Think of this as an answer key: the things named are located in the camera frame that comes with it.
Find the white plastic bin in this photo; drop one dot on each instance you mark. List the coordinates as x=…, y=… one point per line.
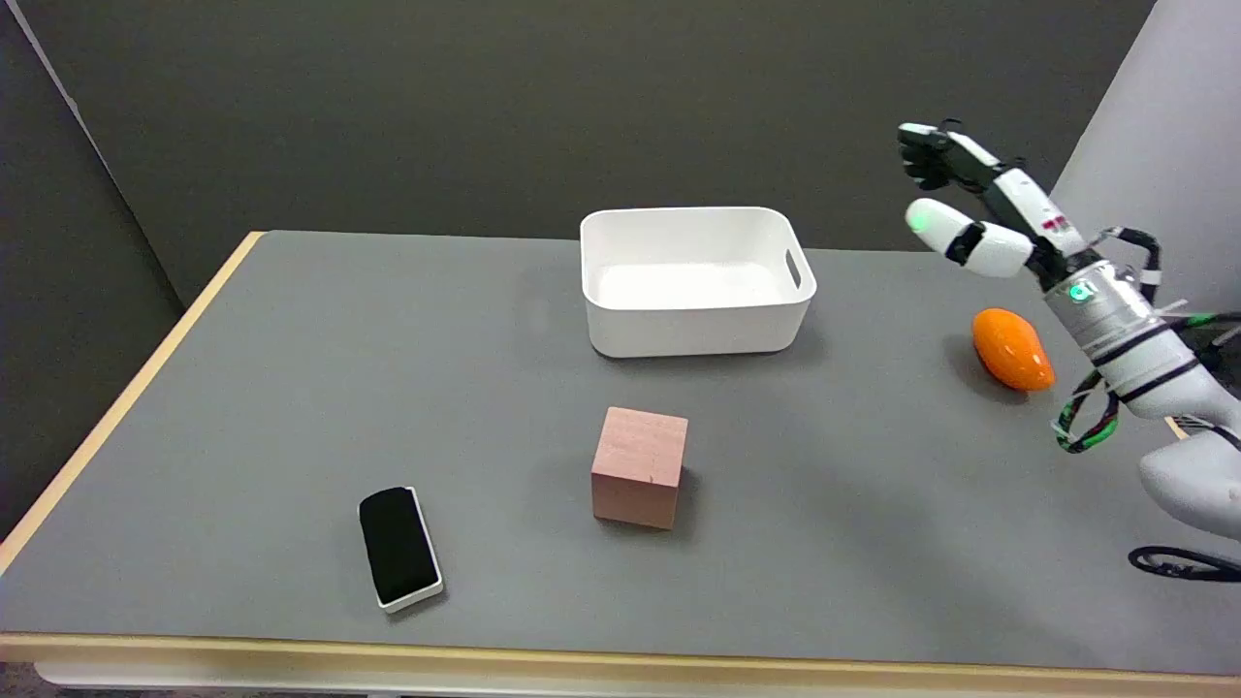
x=694, y=281

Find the orange plastic mango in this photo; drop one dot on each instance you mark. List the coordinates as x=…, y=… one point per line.
x=1012, y=349

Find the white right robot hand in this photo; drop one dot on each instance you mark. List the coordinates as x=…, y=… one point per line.
x=1008, y=194

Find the black whiteboard eraser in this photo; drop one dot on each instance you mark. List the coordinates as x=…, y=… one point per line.
x=398, y=546

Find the wooden cube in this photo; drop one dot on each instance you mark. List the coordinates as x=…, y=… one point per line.
x=638, y=467

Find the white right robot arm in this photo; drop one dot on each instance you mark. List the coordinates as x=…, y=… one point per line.
x=1154, y=368

